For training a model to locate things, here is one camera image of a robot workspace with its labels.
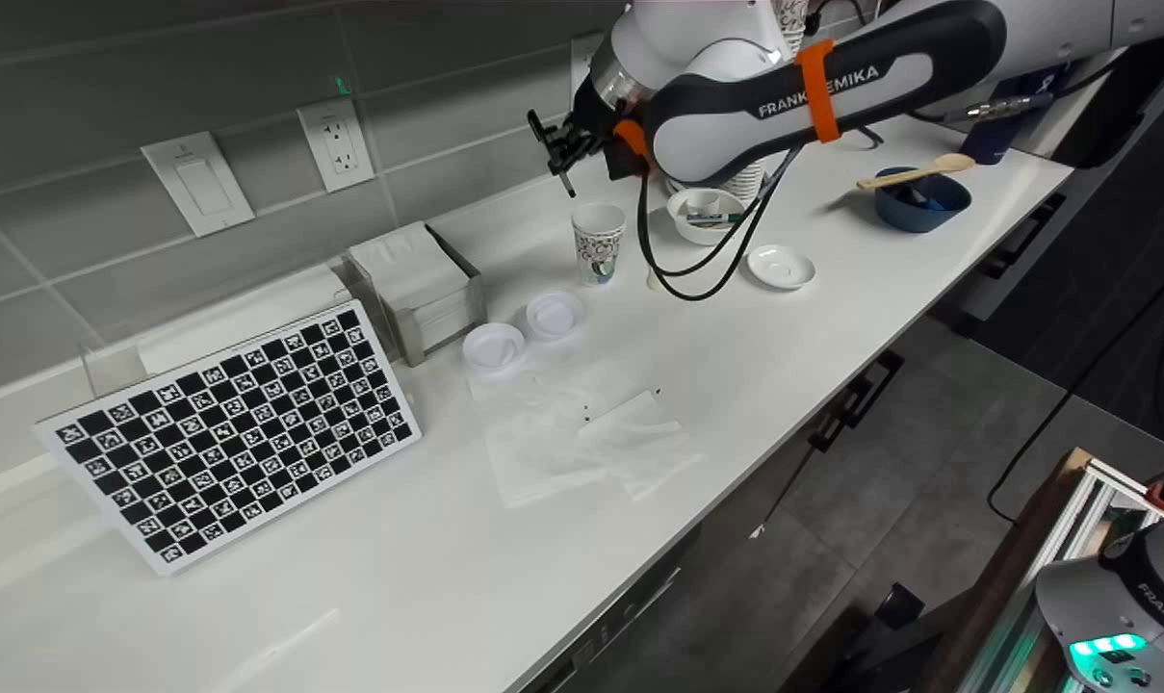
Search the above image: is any white saucer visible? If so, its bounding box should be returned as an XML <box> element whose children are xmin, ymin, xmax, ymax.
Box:
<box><xmin>746</xmin><ymin>244</ymin><xmax>817</xmax><ymax>291</ymax></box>

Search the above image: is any stack of white napkins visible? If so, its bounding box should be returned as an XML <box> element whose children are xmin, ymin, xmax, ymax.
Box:
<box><xmin>348</xmin><ymin>222</ymin><xmax>474</xmax><ymax>353</ymax></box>

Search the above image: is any white plastic cup lid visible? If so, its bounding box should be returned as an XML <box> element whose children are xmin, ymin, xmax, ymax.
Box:
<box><xmin>526</xmin><ymin>290</ymin><xmax>585</xmax><ymax>341</ymax></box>
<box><xmin>461</xmin><ymin>321</ymin><xmax>527</xmax><ymax>373</ymax></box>

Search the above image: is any white napkin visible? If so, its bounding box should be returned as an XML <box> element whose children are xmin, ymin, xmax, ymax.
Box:
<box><xmin>468</xmin><ymin>364</ymin><xmax>706</xmax><ymax>510</ymax></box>

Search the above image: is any white bowl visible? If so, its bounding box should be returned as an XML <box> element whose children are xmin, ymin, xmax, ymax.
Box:
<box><xmin>665</xmin><ymin>187</ymin><xmax>749</xmax><ymax>246</ymax></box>

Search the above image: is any white wall socket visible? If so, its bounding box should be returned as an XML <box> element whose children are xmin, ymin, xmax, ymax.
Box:
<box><xmin>297</xmin><ymin>96</ymin><xmax>376</xmax><ymax>193</ymax></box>

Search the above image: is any wooden spoon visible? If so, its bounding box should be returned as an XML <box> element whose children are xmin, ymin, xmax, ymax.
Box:
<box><xmin>855</xmin><ymin>152</ymin><xmax>977</xmax><ymax>193</ymax></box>

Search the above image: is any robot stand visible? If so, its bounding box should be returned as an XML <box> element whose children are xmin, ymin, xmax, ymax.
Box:
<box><xmin>945</xmin><ymin>447</ymin><xmax>1164</xmax><ymax>693</ymax></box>

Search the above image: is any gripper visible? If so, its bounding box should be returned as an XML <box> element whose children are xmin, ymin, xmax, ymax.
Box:
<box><xmin>528</xmin><ymin>94</ymin><xmax>621</xmax><ymax>199</ymax></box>

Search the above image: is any checkered calibration board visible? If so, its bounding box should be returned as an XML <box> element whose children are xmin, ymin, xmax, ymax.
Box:
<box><xmin>37</xmin><ymin>299</ymin><xmax>423</xmax><ymax>578</ymax></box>

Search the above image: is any dark blue box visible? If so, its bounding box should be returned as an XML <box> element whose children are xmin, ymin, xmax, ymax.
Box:
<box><xmin>960</xmin><ymin>65</ymin><xmax>1066</xmax><ymax>166</ymax></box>

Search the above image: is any black cable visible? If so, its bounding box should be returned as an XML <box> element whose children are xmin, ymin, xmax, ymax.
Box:
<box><xmin>986</xmin><ymin>252</ymin><xmax>1164</xmax><ymax>526</ymax></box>

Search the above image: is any patterned paper cup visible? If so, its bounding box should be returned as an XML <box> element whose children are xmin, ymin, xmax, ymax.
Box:
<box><xmin>571</xmin><ymin>202</ymin><xmax>628</xmax><ymax>287</ymax></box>

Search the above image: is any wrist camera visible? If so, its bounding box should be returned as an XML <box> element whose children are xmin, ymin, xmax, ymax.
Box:
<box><xmin>605</xmin><ymin>141</ymin><xmax>652</xmax><ymax>182</ymax></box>

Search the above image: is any white light switch plate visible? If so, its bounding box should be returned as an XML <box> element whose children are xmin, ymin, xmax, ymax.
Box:
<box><xmin>141</xmin><ymin>131</ymin><xmax>256</xmax><ymax>238</ymax></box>

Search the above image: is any blue bowl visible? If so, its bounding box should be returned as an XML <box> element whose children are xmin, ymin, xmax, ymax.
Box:
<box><xmin>873</xmin><ymin>167</ymin><xmax>973</xmax><ymax>235</ymax></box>

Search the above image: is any metal napkin holder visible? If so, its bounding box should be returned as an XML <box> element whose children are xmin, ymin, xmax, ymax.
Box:
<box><xmin>335</xmin><ymin>222</ymin><xmax>488</xmax><ymax>368</ymax></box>

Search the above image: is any clear acrylic stand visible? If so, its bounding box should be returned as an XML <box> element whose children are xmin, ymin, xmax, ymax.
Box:
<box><xmin>79</xmin><ymin>335</ymin><xmax>151</xmax><ymax>398</ymax></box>

